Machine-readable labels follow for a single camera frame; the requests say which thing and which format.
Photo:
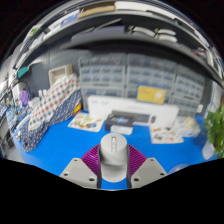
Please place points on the red blue checked cloth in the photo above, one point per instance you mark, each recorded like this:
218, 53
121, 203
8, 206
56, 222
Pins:
55, 100

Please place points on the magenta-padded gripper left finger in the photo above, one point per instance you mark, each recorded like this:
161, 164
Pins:
78, 171

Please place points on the long white keyboard box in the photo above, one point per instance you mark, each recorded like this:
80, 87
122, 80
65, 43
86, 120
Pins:
100, 105

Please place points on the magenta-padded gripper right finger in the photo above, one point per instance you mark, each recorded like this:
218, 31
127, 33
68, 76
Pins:
148, 171

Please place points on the grey computer mouse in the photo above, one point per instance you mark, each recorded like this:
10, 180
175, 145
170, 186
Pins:
114, 156

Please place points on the green plant in white pot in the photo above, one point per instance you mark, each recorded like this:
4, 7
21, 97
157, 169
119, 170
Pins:
215, 126

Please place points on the yellow and blue box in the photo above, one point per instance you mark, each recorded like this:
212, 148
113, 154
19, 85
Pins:
150, 95

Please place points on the small dark labelled box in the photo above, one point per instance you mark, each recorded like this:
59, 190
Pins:
118, 120

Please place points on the yellow and red toy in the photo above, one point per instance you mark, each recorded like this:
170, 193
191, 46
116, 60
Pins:
77, 109

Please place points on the teal object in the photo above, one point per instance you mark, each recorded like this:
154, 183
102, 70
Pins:
23, 71

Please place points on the beige woven basket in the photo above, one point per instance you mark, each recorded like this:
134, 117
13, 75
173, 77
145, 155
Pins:
60, 73

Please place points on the colourful sticker sheet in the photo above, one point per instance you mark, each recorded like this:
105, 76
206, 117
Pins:
85, 122
166, 136

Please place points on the purple object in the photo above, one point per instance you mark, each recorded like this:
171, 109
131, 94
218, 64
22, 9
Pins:
24, 97

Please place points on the white and blue glove box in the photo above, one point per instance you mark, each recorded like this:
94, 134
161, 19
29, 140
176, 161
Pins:
189, 126

